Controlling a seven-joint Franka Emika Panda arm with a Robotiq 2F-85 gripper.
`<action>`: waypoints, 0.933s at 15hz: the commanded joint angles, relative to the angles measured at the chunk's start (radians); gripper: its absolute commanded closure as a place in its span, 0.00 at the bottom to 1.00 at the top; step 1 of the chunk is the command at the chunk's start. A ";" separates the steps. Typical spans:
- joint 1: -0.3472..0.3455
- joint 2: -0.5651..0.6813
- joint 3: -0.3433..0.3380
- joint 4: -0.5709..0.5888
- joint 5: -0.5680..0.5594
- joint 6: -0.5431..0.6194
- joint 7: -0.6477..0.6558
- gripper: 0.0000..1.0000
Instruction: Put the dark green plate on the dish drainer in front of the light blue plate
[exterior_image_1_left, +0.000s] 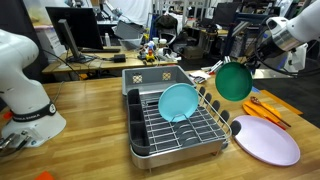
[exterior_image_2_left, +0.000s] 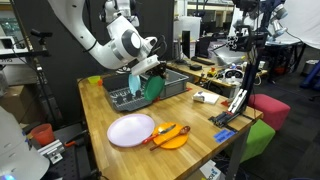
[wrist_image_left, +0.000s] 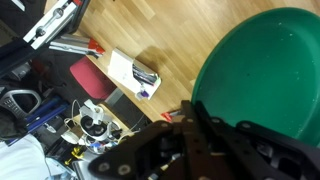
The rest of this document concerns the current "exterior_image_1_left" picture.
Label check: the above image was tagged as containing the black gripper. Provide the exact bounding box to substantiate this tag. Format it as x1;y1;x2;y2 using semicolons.
237;39;279;70

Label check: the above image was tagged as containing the dark green plate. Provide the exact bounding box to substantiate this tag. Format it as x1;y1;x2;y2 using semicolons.
214;61;253;102

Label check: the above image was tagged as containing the orange plate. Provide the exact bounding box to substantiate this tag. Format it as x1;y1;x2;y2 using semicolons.
242;99;283;129

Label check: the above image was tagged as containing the light blue plate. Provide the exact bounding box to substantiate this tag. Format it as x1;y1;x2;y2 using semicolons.
157;82;200;123

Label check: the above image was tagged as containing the large lilac plate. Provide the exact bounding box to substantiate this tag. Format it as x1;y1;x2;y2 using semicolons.
233;114;301;167

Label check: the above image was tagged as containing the wooden spoon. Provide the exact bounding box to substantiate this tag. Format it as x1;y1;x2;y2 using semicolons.
250;96;292;128

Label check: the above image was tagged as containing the small white box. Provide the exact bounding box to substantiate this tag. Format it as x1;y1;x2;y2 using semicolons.
189;69;212;84

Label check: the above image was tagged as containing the black office chair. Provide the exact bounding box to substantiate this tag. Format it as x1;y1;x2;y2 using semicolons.
153;14;180;46

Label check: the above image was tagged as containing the colourful toy figure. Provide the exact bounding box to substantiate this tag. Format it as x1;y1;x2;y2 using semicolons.
144;40;158;64

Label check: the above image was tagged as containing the grey plastic bin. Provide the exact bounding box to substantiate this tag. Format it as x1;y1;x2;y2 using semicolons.
121;65;197;98

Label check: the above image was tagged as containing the clear plastic tub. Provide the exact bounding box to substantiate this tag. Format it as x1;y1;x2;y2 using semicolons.
118;37;145;52

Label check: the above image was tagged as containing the grey tilted case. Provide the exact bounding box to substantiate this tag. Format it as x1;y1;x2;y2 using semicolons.
114;20;145;40

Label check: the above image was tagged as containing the white fabric sheet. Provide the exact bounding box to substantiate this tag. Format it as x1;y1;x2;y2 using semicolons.
108;0;154;28

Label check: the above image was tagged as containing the black power adapter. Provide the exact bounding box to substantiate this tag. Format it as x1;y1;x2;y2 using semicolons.
113;53;127;64

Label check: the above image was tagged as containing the small clear bottle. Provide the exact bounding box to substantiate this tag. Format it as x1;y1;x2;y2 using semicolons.
104;32;112;48

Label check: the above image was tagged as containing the wooden background desk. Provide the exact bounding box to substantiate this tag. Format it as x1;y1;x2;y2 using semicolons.
42;49;179;75

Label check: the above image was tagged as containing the black keyboard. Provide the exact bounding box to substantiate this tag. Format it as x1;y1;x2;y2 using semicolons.
79;47;121;54

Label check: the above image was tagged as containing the black computer monitor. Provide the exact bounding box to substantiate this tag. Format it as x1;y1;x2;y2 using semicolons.
45;6;104;64

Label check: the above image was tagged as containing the small orange object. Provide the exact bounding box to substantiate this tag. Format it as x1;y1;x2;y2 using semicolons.
34;170;55;180

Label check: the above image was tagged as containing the small orange tag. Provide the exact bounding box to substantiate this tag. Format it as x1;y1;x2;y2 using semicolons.
2;110;14;121

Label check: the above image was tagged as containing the metal table clamp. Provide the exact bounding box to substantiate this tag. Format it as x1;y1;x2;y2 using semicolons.
0;131;29;157

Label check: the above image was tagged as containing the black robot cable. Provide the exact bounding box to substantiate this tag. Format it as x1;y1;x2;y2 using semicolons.
254;19;320;80

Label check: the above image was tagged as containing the red handled knife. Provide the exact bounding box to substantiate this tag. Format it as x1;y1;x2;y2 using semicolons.
244;101;288;131

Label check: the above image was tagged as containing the grey wire dish drainer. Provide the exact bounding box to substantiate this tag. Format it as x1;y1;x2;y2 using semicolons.
126;85;233;171

